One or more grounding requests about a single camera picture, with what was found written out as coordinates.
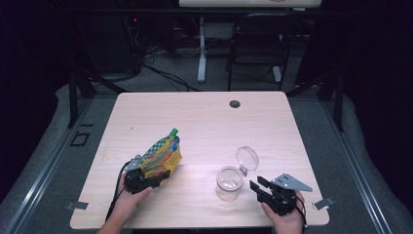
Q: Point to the white desk leg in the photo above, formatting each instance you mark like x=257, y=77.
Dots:
x=202, y=55

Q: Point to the person's right hand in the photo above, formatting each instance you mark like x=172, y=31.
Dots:
x=289, y=224

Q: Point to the clear hinged jar lid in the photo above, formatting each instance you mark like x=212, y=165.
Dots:
x=247, y=158

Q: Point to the clear plastic jar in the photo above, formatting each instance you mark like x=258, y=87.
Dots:
x=229, y=185

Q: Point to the person's left hand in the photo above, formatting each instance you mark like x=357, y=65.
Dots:
x=128, y=203

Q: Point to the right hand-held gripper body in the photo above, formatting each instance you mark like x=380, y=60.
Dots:
x=282, y=198

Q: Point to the aluminium floor rail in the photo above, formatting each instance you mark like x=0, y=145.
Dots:
x=48, y=169
x=354, y=169

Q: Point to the yellow spouted seasoning pouch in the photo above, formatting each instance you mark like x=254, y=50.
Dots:
x=162, y=156

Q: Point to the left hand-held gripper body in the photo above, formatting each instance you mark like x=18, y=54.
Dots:
x=134, y=182

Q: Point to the black metal stand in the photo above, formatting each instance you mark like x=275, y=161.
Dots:
x=73, y=97
x=339, y=100

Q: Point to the black folding chair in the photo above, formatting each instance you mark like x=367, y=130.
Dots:
x=259, y=39

